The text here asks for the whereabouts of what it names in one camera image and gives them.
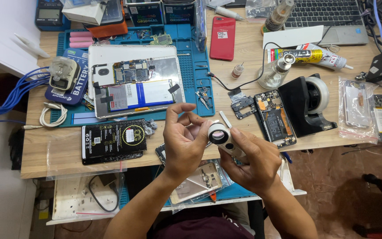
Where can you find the person's right hand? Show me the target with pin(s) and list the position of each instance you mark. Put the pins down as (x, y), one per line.
(260, 166)

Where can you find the person's left hand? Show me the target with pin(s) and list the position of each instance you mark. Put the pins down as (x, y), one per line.
(181, 149)

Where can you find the white magnifier loupe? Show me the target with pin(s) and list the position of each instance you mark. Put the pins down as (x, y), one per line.
(222, 137)

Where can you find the dark smartphone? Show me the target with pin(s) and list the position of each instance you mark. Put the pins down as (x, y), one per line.
(160, 154)

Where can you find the gold phone back in bag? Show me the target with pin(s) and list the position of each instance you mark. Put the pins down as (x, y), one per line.
(197, 182)

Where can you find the crumpled grey foil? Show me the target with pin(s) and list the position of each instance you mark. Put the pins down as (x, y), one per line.
(149, 127)

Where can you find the small blue mat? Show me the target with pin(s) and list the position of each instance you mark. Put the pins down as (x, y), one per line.
(234, 194)

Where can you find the opened black smartphone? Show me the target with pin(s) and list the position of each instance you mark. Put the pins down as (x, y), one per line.
(275, 121)

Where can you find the white plastic spudger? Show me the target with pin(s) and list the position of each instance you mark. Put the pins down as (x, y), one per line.
(225, 119)

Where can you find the small metal phone parts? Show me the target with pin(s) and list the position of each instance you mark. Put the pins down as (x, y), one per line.
(204, 98)

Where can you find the black battery package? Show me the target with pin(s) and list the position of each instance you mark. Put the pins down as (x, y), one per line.
(113, 141)

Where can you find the black tape dispenser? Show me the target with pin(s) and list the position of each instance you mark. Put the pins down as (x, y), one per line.
(302, 106)

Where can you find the person's maroon shirt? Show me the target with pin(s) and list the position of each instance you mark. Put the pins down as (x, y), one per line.
(204, 225)

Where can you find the opened white tablet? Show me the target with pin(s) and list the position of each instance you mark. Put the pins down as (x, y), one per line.
(134, 83)

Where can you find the blue repair mat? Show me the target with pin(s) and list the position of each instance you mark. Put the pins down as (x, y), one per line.
(194, 66)

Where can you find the glass dispenser bottle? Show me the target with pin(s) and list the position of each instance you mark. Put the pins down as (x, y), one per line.
(274, 74)

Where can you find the small dropper bottle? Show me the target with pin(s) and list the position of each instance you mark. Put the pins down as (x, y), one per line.
(237, 71)

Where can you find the green circuit board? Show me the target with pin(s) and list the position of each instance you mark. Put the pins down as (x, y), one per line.
(161, 39)

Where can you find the plastic bag with phone part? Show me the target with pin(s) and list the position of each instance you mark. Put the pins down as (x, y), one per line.
(356, 109)

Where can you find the yellow glue tube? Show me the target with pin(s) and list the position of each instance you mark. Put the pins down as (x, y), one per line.
(297, 55)

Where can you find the empty clear plastic bag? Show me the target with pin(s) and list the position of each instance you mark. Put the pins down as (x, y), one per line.
(65, 156)

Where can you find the red smartphone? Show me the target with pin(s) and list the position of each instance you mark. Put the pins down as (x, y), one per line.
(222, 38)

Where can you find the blue battery package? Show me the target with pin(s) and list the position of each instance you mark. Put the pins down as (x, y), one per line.
(78, 89)

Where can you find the white pull-out tray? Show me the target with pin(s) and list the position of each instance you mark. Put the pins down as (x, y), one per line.
(71, 199)

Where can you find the upright clear plastic bag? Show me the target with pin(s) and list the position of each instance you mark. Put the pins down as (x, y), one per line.
(201, 26)

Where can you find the black stool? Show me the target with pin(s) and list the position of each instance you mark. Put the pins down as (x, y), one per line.
(380, 205)

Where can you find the white glue tube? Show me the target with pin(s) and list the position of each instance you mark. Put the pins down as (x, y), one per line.
(333, 60)

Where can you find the white paper card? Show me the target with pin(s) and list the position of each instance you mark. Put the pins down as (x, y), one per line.
(292, 37)

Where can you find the small crumpled black piece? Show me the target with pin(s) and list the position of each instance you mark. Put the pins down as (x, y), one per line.
(360, 75)

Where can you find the black product box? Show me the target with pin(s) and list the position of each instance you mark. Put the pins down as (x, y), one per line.
(145, 15)
(179, 14)

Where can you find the white universal charger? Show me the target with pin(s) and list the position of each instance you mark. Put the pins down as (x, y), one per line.
(64, 73)

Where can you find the orange parts box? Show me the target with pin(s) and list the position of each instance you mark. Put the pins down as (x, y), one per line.
(108, 28)

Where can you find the white syringe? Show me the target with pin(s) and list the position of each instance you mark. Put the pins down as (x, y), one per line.
(227, 13)

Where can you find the pink battery cell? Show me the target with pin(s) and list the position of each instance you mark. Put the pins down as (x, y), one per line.
(81, 44)
(81, 39)
(81, 34)

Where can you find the clear bottle with brown liquid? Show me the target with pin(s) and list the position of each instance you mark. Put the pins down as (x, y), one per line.
(279, 16)

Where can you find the clear bag with parts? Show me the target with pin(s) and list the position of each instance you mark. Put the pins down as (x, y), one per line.
(260, 10)

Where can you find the black power adapter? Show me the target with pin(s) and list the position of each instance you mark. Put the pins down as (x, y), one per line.
(380, 66)

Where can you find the silver laptop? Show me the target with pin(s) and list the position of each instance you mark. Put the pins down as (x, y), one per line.
(327, 15)

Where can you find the white cardboard box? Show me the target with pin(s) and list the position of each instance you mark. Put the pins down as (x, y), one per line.
(85, 11)

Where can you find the white pointed plastic tool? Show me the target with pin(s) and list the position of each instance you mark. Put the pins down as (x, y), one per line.
(31, 45)

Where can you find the blue digital multimeter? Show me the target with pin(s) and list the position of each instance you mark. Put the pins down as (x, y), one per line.
(49, 15)

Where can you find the black phone frame piece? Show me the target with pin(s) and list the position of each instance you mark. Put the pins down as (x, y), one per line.
(242, 106)

